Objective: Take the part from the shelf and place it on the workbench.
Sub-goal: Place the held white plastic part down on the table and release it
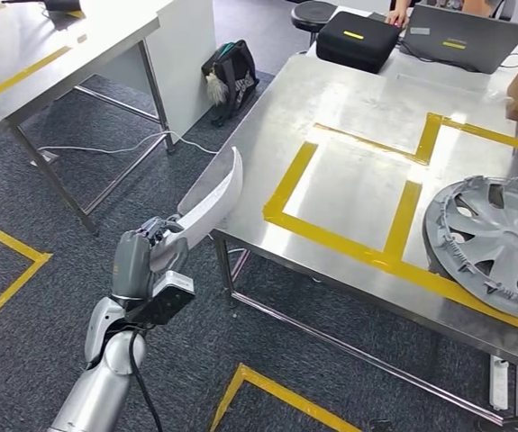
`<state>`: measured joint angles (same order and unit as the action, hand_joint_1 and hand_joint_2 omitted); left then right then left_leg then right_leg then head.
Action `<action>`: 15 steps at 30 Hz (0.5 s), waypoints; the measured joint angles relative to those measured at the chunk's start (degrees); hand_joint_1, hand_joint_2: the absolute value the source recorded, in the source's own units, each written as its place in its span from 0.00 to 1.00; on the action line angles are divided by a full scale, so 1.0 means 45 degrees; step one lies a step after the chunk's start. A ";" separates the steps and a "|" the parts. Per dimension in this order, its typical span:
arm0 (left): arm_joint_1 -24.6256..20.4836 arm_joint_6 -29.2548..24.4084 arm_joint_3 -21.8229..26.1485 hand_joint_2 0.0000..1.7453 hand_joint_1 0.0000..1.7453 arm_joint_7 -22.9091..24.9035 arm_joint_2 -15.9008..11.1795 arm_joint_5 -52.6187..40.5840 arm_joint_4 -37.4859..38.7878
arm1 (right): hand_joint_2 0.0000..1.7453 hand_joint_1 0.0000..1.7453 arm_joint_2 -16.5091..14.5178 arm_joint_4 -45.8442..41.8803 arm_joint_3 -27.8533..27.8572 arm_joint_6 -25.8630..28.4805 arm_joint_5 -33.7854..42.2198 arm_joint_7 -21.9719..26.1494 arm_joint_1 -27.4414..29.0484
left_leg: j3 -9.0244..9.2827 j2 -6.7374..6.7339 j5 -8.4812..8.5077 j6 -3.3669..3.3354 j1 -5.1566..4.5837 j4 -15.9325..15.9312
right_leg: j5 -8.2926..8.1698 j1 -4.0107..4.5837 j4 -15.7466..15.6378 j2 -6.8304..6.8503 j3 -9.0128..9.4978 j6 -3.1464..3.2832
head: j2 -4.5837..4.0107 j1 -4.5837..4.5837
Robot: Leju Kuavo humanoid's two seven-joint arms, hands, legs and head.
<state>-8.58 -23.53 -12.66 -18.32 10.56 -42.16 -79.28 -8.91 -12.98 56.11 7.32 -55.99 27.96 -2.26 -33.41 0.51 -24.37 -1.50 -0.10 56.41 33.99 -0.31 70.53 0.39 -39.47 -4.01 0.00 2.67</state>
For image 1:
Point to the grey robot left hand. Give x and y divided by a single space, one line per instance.
132 268

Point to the white curved plastic part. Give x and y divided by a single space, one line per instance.
213 203

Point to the person's forearm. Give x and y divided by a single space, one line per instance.
477 6

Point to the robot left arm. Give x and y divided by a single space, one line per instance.
101 387

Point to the yellow workbench tape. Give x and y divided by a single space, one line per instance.
286 220

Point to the steel workbench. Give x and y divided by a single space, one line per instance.
353 107

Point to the yellow floor tape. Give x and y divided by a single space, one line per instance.
15 283
286 396

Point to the metal floor socket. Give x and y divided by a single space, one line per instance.
47 158

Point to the white desk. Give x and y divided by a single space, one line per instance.
181 65

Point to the black bag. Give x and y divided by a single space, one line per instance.
236 77

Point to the yellow table tape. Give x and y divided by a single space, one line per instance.
20 73

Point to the steel table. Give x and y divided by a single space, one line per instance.
60 36

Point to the black device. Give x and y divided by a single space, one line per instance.
62 5

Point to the black round stool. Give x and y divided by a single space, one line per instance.
312 15

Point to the black carrying case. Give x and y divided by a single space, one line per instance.
357 47

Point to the person's hand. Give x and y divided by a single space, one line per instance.
396 15

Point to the grey wheel hubcap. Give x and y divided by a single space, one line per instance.
502 238

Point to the grey laptop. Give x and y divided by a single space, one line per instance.
465 42

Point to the white power strip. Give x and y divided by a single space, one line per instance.
499 384

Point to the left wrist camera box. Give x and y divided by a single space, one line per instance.
173 286

